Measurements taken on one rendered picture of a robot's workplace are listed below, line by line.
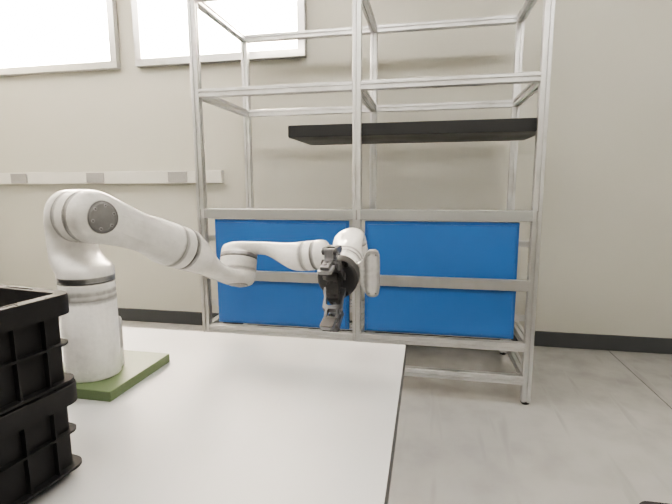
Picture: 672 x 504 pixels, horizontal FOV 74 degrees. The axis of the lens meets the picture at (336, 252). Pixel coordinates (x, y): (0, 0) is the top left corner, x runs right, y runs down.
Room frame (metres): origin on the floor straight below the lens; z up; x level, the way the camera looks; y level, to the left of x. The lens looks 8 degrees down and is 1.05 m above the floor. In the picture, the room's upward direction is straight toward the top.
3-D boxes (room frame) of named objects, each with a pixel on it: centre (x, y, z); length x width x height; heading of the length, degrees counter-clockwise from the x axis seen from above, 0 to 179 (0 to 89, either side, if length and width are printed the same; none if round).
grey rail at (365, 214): (2.25, -0.11, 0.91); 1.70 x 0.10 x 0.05; 79
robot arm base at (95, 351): (0.78, 0.44, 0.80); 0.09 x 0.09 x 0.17; 80
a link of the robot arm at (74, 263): (0.78, 0.44, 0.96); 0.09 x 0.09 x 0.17; 62
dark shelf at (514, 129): (2.39, -0.40, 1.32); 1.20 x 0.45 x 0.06; 79
